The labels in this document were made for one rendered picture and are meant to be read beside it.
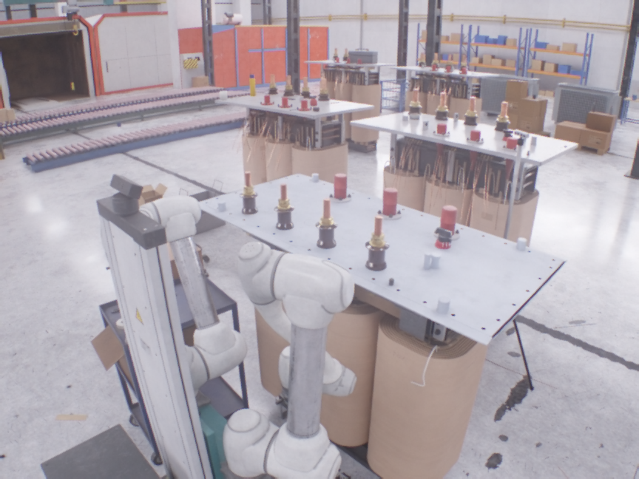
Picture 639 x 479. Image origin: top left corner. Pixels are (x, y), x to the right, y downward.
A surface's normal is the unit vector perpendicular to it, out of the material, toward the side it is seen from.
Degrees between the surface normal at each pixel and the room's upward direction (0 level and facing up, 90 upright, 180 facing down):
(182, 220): 69
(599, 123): 90
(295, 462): 77
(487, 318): 0
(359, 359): 90
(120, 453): 0
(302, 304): 86
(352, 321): 90
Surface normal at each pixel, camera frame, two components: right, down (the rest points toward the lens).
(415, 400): -0.60, 0.34
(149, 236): 0.70, 0.30
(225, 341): 0.62, -0.22
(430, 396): -0.25, 0.41
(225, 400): 0.00, -0.91
